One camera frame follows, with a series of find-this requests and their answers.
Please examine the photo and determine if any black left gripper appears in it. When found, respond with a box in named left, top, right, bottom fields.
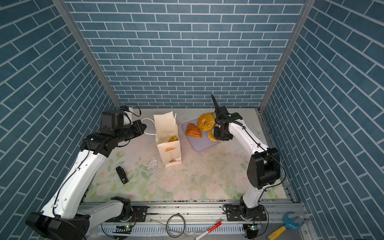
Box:
left=113, top=119, right=148, bottom=144

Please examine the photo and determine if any glazed ring donut bread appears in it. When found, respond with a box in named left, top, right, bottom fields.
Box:
left=208, top=130, right=220, bottom=142

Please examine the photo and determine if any printed paper bag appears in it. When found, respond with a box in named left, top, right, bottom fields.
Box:
left=154, top=112, right=182, bottom=168

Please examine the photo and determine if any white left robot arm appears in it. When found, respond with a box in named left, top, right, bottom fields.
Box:
left=26, top=106, right=147, bottom=240

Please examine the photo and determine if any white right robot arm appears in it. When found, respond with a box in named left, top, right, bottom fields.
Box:
left=214, top=120, right=281, bottom=221

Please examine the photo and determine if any orange brown fake bread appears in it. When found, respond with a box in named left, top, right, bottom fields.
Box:
left=186, top=123, right=202, bottom=139

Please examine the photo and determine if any small black device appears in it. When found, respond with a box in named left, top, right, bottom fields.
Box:
left=116, top=166, right=129, bottom=185

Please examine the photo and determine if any red white marker pen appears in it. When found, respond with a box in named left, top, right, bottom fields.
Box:
left=195, top=221, right=222, bottom=240

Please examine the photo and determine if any blue yellow toy wrench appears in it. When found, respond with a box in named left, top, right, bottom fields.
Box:
left=267, top=212, right=305, bottom=240

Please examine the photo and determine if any black corrugated cable hose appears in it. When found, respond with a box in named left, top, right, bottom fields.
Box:
left=210, top=94, right=243, bottom=124

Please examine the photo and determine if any large wrinkled ring bread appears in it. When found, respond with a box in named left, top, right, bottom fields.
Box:
left=198, top=113, right=216, bottom=132

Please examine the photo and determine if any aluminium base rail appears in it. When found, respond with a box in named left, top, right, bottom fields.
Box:
left=88, top=200, right=316, bottom=240

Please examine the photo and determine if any grey coiled cable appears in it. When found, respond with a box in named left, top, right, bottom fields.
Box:
left=165, top=213, right=187, bottom=238

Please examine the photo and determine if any left metal corner post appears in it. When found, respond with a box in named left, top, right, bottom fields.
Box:
left=52, top=0, right=121, bottom=107

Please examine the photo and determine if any metal corner frame post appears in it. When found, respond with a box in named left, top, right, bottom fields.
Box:
left=258, top=0, right=316, bottom=113

